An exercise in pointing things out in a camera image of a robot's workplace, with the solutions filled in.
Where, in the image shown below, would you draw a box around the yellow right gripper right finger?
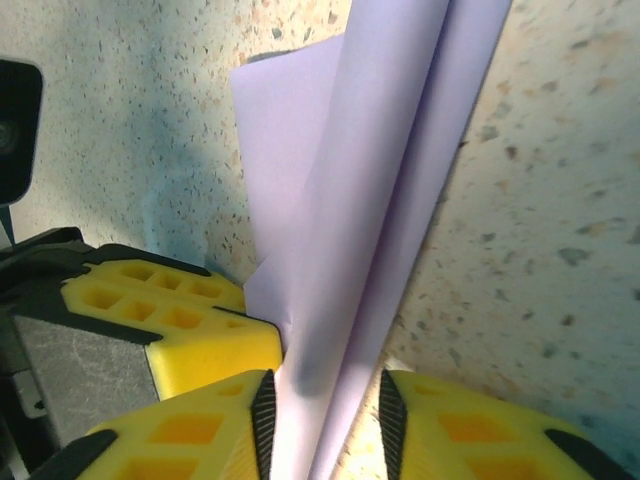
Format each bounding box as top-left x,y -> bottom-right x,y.
377,368 -> 637,480

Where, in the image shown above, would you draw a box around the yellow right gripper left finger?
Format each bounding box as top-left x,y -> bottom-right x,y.
29,368 -> 279,480

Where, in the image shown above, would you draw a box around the lilac paper sheet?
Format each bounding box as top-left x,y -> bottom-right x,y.
230,0 -> 514,480

